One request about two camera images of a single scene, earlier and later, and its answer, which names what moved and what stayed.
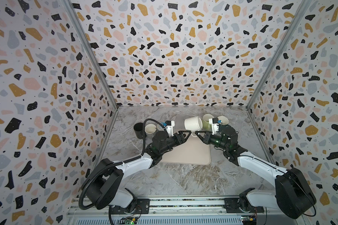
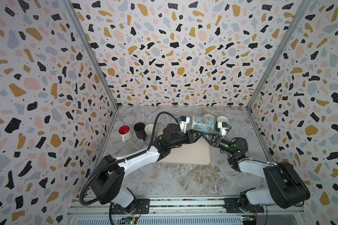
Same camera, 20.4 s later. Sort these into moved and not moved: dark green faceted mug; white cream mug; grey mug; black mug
Moved: white cream mug
Not moved: black mug; grey mug; dark green faceted mug
